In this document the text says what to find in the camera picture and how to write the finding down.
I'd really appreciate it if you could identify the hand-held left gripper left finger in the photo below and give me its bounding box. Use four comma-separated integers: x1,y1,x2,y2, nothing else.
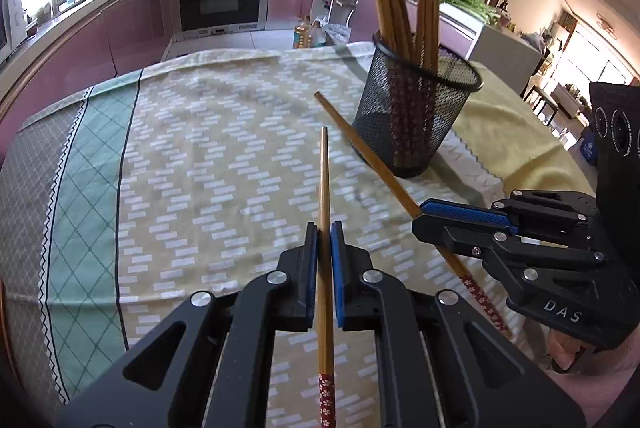
59,222,321,428

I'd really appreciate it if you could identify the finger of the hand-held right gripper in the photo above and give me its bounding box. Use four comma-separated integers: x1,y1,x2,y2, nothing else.
419,189,602,249
411,214,609,302

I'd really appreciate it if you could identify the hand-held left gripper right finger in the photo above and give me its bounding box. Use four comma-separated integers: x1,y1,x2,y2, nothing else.
330,222,586,428

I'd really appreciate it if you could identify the wooden chopstick red patterned handle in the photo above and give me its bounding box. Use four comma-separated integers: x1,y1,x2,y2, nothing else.
313,91,514,340
318,126,337,428

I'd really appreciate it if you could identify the black mesh holder cup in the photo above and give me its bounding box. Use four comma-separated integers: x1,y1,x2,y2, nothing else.
351,32,485,179

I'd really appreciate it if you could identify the person's right forearm pink sleeve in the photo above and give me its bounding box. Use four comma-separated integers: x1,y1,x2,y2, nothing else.
550,344,640,428

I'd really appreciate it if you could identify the person's right hand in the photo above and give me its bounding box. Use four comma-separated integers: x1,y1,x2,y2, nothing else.
547,331,590,374

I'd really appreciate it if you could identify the plain yellow-green cloth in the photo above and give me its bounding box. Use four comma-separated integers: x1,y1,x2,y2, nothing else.
451,62,597,206

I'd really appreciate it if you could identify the dark wooden stool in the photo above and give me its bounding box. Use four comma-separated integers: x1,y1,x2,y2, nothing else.
530,85,559,124

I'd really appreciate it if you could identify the patterned beige green tablecloth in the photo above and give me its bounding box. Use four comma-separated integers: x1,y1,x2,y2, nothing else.
0,42,531,428

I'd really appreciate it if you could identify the white counter side panel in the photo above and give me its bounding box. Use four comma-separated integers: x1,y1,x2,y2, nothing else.
467,22,547,94

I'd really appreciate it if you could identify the bunch of green vegetables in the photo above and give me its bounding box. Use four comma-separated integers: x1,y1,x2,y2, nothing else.
437,0,501,26

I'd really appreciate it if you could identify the clear plastic bag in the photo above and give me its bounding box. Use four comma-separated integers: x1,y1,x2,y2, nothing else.
324,22,352,47

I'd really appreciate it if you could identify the yellow oil bottle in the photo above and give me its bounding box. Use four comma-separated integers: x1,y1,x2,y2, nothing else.
292,15,314,50

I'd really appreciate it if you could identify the white countertop appliance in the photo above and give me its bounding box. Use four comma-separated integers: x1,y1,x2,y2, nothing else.
0,0,29,64

